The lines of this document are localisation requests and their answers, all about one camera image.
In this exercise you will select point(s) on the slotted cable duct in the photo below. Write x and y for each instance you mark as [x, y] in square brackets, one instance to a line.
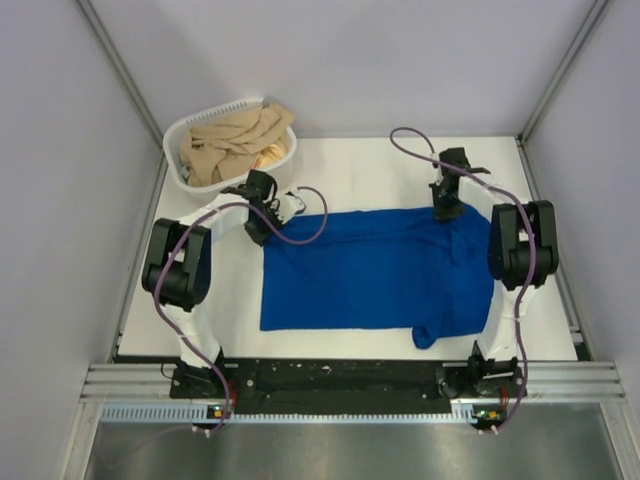
[211, 415]

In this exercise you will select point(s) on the beige t-shirt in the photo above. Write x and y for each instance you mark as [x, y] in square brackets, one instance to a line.
[233, 144]

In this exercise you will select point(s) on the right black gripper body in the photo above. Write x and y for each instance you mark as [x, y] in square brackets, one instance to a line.
[445, 207]

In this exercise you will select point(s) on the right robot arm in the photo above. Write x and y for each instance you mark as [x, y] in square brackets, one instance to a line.
[522, 245]

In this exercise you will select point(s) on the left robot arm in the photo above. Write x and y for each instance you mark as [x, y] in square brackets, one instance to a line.
[177, 270]

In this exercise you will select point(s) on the blue printed t-shirt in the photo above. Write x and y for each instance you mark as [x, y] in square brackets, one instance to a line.
[382, 269]

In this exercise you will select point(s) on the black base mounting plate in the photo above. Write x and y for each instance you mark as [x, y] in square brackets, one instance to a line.
[346, 387]

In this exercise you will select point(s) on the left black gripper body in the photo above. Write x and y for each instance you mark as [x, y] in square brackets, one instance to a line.
[269, 211]

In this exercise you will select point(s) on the aluminium frame rail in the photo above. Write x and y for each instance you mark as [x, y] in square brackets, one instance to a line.
[128, 383]

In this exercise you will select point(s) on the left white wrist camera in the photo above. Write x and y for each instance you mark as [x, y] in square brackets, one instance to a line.
[289, 204]

